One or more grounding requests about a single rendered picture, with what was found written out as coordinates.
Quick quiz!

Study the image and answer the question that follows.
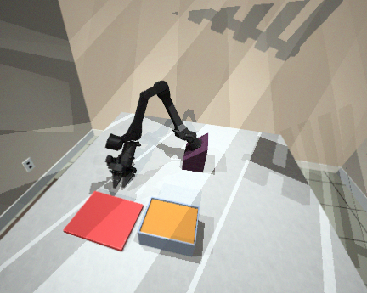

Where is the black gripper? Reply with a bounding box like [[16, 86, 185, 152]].
[[108, 152, 137, 189]]

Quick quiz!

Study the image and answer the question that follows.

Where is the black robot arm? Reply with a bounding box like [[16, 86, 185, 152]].
[[104, 81, 201, 166]]

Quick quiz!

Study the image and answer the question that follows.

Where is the red lid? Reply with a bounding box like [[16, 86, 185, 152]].
[[63, 191, 144, 251]]

